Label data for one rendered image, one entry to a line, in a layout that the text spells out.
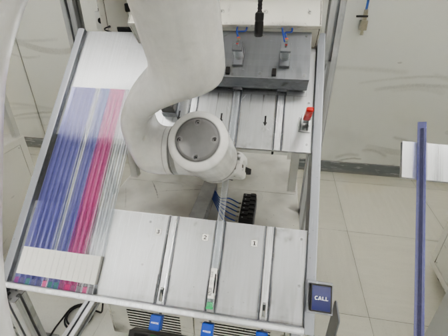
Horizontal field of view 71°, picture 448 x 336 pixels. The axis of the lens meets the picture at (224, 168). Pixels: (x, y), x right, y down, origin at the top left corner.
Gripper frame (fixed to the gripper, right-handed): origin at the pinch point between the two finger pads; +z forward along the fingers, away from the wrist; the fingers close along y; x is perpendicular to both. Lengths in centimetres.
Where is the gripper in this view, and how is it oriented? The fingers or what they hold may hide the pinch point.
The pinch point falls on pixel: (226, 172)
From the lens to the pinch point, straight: 72.5
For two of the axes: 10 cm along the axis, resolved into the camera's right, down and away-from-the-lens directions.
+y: -9.9, -0.8, 1.5
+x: -1.0, 9.8, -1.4
